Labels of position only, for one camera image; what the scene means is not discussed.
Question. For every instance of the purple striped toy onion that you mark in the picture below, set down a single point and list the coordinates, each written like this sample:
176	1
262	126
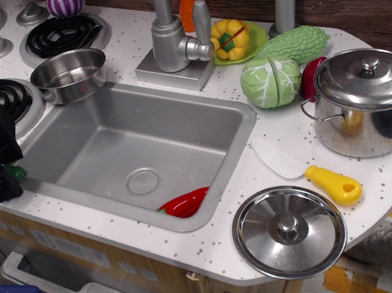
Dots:
65	8

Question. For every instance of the yellow toy bell pepper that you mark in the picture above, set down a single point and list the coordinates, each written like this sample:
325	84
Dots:
231	39

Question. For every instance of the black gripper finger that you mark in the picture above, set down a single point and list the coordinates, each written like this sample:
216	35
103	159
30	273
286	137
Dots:
9	187

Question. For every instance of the back right stove burner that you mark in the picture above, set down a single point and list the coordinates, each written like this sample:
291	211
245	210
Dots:
55	36

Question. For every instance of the green toy cabbage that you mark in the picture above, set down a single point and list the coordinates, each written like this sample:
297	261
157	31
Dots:
271	82

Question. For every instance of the grey toy faucet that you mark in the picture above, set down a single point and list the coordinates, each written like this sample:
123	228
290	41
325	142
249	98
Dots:
176	59

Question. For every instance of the loose steel lid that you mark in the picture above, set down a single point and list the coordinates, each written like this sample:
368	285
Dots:
289	233

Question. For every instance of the grey stove knob rear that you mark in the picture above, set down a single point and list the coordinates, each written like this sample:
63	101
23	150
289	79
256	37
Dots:
32	14

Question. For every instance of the small steel pan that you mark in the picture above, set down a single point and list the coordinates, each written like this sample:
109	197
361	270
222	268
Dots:
70	76

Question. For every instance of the light green plastic plate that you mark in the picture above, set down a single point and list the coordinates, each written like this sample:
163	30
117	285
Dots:
258	38

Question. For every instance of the front stove burner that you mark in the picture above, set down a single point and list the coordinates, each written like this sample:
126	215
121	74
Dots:
22	102

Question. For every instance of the red toy chili pepper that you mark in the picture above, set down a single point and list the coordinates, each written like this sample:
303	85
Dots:
185	205

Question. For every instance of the orange toy carrot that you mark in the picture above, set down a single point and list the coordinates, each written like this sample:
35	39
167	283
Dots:
186	18

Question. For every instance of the large steel pot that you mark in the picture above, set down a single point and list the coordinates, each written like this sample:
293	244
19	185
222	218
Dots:
360	134

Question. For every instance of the grey toy sink basin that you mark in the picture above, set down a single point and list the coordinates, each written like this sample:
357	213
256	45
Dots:
128	150

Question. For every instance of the yellow handled toy knife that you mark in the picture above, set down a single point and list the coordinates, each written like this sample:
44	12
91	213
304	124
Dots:
343	190

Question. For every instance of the green toy bitter gourd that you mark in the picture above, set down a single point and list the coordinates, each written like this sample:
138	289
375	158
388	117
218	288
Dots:
300	45

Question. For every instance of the steel pot lid on pot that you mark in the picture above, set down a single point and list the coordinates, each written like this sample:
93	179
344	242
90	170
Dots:
358	79

